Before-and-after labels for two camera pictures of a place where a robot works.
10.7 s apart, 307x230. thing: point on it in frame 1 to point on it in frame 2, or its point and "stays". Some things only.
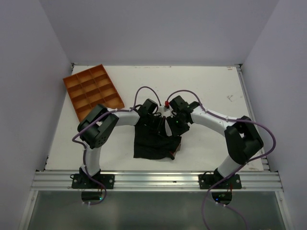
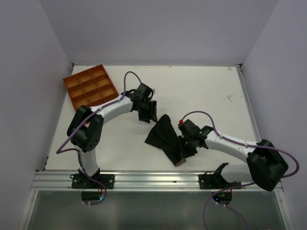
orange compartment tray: [89, 87] stays
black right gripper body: [177, 125] to [188, 148]
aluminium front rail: [157, 180] stays
